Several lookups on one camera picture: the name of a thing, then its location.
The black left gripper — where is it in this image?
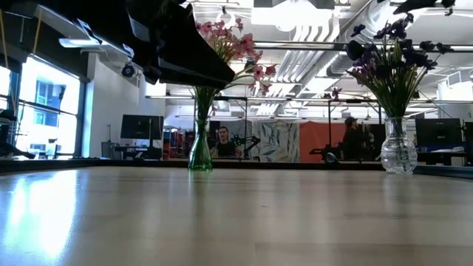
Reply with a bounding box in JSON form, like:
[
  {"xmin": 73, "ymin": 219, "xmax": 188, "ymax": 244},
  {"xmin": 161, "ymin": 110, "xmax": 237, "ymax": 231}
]
[{"xmin": 127, "ymin": 0, "xmax": 237, "ymax": 90}]

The pink flower bunch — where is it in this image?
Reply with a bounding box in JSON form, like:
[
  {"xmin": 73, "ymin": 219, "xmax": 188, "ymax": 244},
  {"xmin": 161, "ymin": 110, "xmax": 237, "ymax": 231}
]
[
  {"xmin": 194, "ymin": 17, "xmax": 259, "ymax": 123},
  {"xmin": 206, "ymin": 33, "xmax": 278, "ymax": 123}
]

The clear glass vase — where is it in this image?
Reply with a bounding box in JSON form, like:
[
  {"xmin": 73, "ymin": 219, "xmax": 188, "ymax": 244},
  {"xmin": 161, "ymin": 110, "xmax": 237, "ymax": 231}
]
[{"xmin": 379, "ymin": 116, "xmax": 418, "ymax": 175}]

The green glass vase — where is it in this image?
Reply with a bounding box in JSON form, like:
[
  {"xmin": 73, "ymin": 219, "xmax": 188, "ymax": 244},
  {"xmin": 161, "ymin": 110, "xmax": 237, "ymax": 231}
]
[{"xmin": 187, "ymin": 117, "xmax": 214, "ymax": 172}]

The round black ceiling speaker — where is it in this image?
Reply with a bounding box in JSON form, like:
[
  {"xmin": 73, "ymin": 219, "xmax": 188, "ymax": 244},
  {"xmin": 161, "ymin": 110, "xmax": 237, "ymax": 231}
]
[{"xmin": 120, "ymin": 62, "xmax": 136, "ymax": 78}]

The black monitor on stand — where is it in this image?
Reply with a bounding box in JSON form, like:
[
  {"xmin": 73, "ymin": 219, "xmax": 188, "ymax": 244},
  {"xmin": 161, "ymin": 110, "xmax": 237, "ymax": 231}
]
[{"xmin": 120, "ymin": 114, "xmax": 165, "ymax": 140}]

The person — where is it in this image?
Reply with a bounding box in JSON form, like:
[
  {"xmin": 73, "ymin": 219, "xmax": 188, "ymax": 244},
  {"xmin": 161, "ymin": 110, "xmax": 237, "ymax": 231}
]
[
  {"xmin": 340, "ymin": 115, "xmax": 372, "ymax": 162},
  {"xmin": 211, "ymin": 126, "xmax": 244, "ymax": 159}
]

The grey waste bin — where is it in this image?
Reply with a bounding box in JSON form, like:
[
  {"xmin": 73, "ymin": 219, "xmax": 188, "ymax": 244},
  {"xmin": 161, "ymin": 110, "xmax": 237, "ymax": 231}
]
[{"xmin": 101, "ymin": 141, "xmax": 120, "ymax": 160}]

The long fluorescent lamp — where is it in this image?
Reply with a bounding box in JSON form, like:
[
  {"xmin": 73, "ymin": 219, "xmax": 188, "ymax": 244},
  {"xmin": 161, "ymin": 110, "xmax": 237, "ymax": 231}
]
[{"xmin": 58, "ymin": 38, "xmax": 129, "ymax": 50}]

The wide black monitor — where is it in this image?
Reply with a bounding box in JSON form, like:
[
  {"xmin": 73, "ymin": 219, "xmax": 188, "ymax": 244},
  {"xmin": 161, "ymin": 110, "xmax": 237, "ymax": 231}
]
[{"xmin": 415, "ymin": 117, "xmax": 463, "ymax": 147}]

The large window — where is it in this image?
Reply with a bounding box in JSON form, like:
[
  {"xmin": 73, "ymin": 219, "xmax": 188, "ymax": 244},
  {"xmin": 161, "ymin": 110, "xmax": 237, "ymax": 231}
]
[{"xmin": 0, "ymin": 55, "xmax": 86, "ymax": 160}]

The silver ventilation duct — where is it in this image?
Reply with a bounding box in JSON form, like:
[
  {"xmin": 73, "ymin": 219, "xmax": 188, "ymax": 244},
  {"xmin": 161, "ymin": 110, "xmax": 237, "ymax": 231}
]
[{"xmin": 324, "ymin": 0, "xmax": 415, "ymax": 75}]

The leaf pattern wall panel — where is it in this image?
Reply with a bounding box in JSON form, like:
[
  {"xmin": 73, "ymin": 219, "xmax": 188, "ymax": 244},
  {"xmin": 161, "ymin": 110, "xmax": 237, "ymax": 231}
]
[{"xmin": 252, "ymin": 120, "xmax": 301, "ymax": 163}]

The orange wall panel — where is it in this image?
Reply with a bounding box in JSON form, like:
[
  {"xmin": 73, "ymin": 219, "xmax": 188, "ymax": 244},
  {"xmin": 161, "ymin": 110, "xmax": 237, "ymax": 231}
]
[{"xmin": 299, "ymin": 120, "xmax": 347, "ymax": 163}]

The black metal station frame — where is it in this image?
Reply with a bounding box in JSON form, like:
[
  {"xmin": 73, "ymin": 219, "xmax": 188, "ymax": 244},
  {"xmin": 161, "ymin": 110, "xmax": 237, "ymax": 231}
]
[{"xmin": 144, "ymin": 94, "xmax": 473, "ymax": 163}]

